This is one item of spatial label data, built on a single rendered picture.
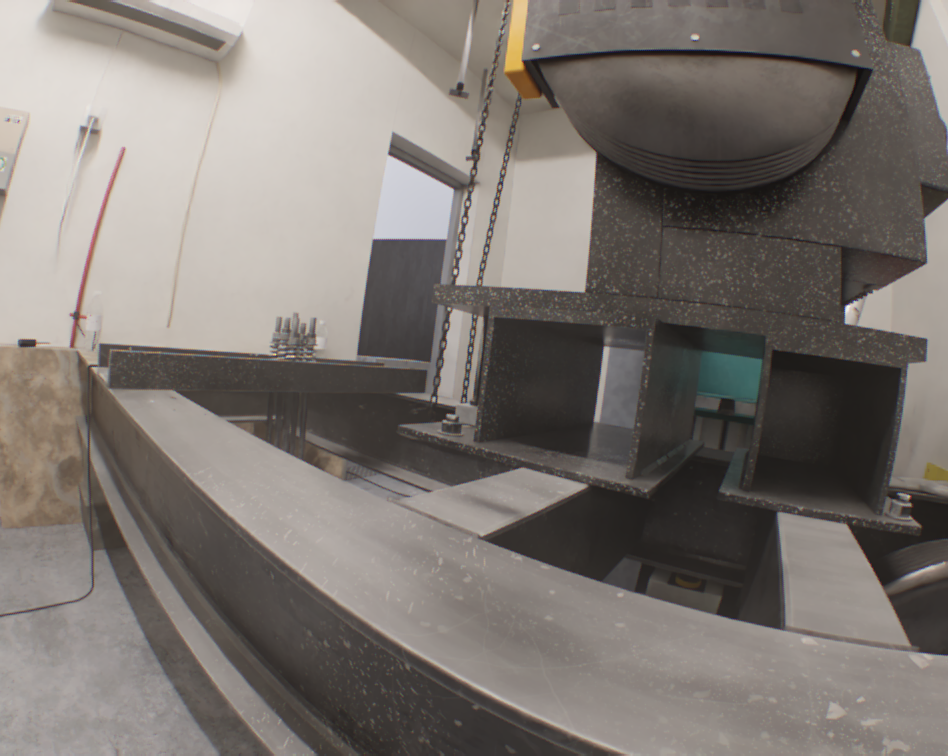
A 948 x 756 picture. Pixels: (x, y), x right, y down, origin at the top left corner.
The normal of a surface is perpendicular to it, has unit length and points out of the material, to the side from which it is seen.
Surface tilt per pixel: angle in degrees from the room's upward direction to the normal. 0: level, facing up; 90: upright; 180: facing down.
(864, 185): 90
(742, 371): 90
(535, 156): 90
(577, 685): 0
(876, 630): 0
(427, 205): 90
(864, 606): 0
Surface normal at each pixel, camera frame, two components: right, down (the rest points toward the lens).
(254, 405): 0.81, 0.13
